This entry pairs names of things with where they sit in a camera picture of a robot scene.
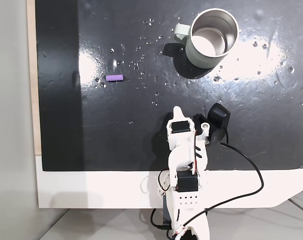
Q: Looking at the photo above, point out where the purple pen grip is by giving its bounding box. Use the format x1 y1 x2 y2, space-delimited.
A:
105 74 124 82

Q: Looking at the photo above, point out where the black camera cable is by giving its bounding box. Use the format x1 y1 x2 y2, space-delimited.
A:
150 126 265 231

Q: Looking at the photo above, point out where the black rubber mat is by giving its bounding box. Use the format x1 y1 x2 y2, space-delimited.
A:
35 0 303 172

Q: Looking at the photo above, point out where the black camera box with mount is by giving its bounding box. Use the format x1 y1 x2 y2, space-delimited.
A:
192 102 231 147

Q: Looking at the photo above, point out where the pale green steel mug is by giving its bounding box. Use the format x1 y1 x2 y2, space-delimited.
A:
173 8 240 69

